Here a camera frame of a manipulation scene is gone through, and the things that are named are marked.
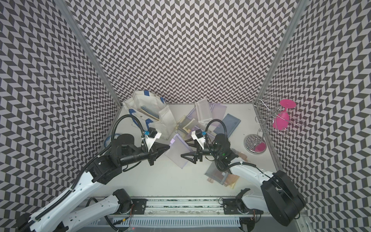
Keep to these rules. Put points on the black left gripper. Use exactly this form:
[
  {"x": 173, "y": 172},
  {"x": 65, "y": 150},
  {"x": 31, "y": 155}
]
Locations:
[{"x": 156, "y": 152}]

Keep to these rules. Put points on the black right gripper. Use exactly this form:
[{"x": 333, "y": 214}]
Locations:
[{"x": 195, "y": 156}]

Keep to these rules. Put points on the purple mesh pouch bottom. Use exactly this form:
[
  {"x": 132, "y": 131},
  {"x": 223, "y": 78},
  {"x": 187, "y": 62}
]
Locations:
[{"x": 178, "y": 147}]

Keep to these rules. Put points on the white canvas bag blue handles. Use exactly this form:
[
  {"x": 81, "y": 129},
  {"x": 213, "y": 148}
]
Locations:
[{"x": 166, "y": 123}]

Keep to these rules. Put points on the blue mesh pouch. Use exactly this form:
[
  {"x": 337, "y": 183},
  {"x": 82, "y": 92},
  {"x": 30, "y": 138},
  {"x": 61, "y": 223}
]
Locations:
[{"x": 150, "y": 112}]

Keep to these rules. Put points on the white mesh pencil pouch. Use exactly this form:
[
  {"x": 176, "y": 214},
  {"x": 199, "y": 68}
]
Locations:
[{"x": 203, "y": 110}]

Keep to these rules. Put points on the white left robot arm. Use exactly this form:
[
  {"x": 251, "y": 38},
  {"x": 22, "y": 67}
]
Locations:
[{"x": 60, "y": 214}]

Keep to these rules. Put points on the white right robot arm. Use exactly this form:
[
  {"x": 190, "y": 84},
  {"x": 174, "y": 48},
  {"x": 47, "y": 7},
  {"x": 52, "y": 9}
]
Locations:
[{"x": 276, "y": 193}]

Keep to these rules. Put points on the grey mesh pouch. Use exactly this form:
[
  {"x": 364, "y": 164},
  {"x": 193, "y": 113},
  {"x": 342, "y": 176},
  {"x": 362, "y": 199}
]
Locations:
[{"x": 215, "y": 175}]

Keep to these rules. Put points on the dark blue flat pouch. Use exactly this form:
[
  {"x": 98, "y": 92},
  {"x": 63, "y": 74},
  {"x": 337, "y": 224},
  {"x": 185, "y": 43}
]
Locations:
[{"x": 231, "y": 123}]

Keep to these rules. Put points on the lilac mesh pouch rear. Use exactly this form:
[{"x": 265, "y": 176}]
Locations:
[{"x": 218, "y": 111}]

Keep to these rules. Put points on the blue patterned ceramic bowl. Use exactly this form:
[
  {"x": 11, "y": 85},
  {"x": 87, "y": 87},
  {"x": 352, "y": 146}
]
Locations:
[{"x": 109, "y": 139}]

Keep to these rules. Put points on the magenta plastic wine glass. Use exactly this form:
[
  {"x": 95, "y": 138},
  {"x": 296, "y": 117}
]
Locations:
[{"x": 282, "y": 119}]

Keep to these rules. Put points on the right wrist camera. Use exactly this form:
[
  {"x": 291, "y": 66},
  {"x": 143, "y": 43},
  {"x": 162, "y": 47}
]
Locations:
[{"x": 198, "y": 137}]

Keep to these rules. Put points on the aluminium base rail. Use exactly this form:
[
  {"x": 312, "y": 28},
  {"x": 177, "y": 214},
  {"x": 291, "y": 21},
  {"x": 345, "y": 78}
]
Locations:
[{"x": 189, "y": 207}]

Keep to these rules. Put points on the silver wire glass rack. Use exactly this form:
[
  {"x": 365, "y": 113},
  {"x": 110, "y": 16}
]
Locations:
[{"x": 266, "y": 120}]

